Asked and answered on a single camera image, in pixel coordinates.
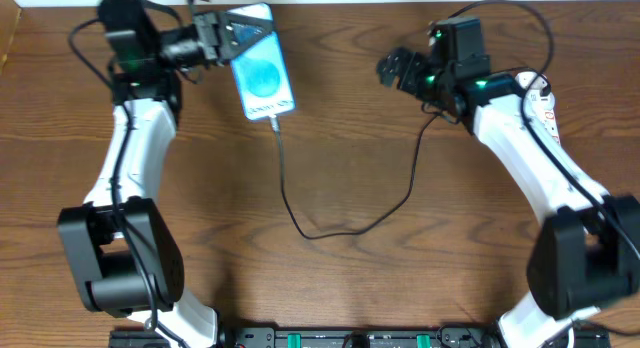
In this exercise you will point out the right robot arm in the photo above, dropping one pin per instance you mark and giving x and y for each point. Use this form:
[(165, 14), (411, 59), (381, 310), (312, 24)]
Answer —
[(586, 255)]

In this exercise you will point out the blue screen Galaxy smartphone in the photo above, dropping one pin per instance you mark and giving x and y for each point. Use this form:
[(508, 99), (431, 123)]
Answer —
[(261, 74)]

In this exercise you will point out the white charger plug adapter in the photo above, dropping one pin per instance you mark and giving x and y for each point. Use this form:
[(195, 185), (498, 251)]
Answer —
[(540, 95)]

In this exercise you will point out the white power strip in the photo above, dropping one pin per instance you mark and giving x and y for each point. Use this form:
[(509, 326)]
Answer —
[(548, 119)]

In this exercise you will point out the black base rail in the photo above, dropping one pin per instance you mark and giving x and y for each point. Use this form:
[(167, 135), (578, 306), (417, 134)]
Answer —
[(449, 336)]

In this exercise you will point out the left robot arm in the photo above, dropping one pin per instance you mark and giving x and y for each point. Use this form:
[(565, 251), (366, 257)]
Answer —
[(123, 258)]

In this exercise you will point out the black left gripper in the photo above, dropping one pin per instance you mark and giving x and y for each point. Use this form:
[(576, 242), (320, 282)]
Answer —
[(208, 36)]

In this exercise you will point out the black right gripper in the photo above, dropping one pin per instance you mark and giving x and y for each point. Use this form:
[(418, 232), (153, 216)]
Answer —
[(409, 73)]

